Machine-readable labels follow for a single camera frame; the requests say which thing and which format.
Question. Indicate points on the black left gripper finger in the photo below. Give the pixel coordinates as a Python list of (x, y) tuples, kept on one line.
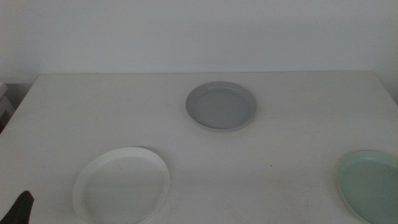
[(20, 210)]

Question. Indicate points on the white shallow bowl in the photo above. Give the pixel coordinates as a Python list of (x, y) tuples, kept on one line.
[(124, 189)]

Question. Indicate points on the grey shallow bowl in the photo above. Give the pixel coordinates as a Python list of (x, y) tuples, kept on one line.
[(220, 109)]

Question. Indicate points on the mint green shallow bowl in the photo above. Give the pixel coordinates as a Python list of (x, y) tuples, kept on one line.
[(373, 189)]

